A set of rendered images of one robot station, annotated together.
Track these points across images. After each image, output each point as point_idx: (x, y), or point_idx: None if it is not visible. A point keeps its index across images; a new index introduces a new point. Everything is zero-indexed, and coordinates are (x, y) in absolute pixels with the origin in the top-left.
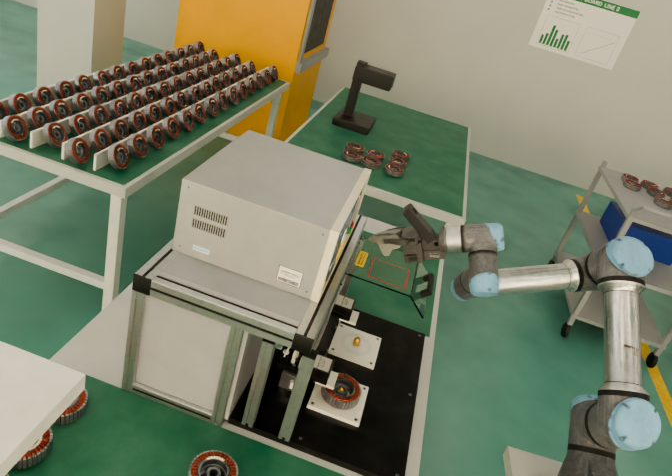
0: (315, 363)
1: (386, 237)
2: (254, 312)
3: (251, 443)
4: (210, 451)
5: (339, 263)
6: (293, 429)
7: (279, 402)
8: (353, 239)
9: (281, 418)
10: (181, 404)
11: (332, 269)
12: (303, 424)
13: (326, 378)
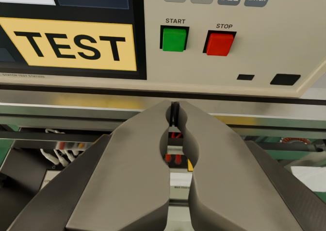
0: (53, 176)
1: (126, 144)
2: None
3: (0, 155)
4: None
5: (98, 93)
6: (7, 188)
7: (45, 163)
8: (243, 106)
9: (23, 171)
10: None
11: (39, 76)
12: (15, 197)
13: None
